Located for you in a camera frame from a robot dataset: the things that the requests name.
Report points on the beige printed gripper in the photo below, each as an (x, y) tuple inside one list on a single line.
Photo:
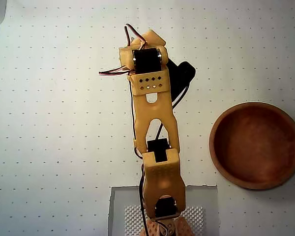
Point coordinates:
[(154, 37)]

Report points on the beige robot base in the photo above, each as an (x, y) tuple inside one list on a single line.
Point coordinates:
[(184, 228)]

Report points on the beige printed robot arm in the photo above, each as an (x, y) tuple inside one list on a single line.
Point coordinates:
[(162, 172)]

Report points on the brown wooden bowl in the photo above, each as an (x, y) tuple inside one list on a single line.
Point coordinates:
[(255, 147)]

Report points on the white dotted paper mat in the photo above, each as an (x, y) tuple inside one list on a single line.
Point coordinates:
[(64, 123)]

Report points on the white textured mat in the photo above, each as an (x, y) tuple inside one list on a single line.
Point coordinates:
[(132, 216)]

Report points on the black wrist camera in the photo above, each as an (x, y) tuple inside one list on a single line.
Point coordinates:
[(184, 71)]

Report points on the grey translucent base plate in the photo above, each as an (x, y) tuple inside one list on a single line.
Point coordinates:
[(206, 196)]

